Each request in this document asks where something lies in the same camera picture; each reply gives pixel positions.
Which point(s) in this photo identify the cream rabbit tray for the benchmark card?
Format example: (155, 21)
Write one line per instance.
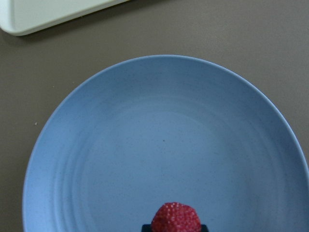
(23, 17)

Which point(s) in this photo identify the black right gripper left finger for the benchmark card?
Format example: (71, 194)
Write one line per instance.
(146, 228)

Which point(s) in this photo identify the blue round plate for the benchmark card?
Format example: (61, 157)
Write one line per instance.
(160, 129)

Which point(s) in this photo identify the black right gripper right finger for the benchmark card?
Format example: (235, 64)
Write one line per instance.
(204, 228)

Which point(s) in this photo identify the red strawberry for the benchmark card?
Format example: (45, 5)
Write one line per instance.
(176, 217)

